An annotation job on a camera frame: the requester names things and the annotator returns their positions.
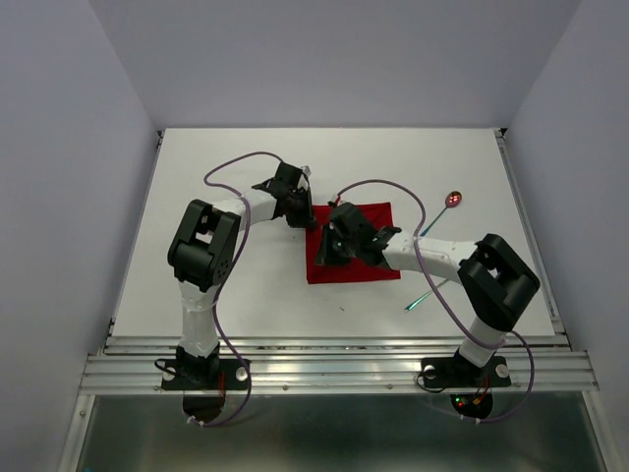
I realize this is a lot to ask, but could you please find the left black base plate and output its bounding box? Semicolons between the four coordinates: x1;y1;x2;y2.
153;359;249;391

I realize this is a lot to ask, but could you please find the red cloth napkin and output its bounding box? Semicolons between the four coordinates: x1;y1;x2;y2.
306;202;401;284

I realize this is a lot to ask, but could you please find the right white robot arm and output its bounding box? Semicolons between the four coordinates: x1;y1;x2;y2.
314;203;541;384

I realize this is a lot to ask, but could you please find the iridescent metal fork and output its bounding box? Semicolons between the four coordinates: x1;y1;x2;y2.
404;280;448;313

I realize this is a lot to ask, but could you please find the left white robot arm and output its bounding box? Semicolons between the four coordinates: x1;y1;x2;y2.
164;161;315;387

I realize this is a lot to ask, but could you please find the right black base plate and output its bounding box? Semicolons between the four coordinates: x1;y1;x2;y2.
418;356;512;390

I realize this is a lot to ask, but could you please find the iridescent metal spoon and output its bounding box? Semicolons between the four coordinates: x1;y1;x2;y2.
420;190;463;237

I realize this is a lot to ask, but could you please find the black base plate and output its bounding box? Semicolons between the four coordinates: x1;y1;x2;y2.
418;356;512;390
153;359;249;391

